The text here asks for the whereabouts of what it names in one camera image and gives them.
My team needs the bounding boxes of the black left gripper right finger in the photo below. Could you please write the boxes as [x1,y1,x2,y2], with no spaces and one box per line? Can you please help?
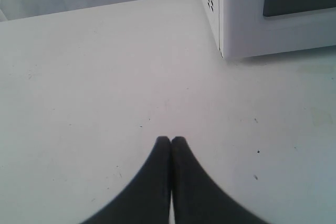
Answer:
[171,136,265,224]

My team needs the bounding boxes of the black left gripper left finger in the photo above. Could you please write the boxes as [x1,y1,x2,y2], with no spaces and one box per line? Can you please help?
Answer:
[84,136,171,223]

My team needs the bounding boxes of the white microwave door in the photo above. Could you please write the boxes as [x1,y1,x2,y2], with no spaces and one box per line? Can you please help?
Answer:
[219,0,336,58]

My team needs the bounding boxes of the white microwave oven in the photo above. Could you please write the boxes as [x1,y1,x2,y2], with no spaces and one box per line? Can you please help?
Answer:
[196,0,336,58]

